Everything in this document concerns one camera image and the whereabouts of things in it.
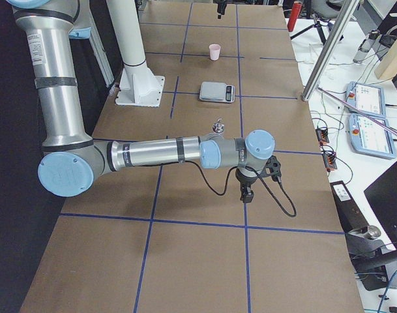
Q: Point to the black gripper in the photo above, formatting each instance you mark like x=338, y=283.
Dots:
x=244, y=180

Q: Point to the glass sauce bottle metal cap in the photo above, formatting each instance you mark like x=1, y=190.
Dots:
x=218, y=127

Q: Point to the pink plastic cup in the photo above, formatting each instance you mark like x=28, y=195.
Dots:
x=214, y=52

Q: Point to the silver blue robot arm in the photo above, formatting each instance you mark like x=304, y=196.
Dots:
x=72, y=159

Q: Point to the silver digital kitchen scale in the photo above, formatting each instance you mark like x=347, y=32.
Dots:
x=217, y=92

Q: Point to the lower orange terminal block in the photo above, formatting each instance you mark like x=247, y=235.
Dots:
x=329, y=159

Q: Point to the orange terminal block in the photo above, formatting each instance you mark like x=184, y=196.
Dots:
x=329, y=159
x=322, y=135

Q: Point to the upper orange terminal block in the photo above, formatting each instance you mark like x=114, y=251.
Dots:
x=322, y=135

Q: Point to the black box white label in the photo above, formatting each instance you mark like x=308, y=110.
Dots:
x=351, y=217

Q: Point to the lower teach pendant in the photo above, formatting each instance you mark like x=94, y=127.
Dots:
x=368, y=138

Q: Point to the teach pendant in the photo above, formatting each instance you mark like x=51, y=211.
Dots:
x=367, y=98
x=368, y=138

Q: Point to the black computer monitor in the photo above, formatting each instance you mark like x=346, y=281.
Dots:
x=382, y=197

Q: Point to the upper teach pendant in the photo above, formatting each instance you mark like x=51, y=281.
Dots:
x=367, y=98

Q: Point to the red water bottle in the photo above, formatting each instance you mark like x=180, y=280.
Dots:
x=295, y=11

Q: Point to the wooden board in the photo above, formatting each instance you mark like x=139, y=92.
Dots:
x=387, y=68

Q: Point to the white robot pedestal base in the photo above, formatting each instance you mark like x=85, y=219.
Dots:
x=138, y=85

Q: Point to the black camera tripod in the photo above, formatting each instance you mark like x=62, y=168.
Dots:
x=319, y=24

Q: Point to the black overhead camera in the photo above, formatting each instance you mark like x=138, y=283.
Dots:
x=221, y=7

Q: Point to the aluminium frame post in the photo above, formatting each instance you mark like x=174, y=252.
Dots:
x=343, y=18

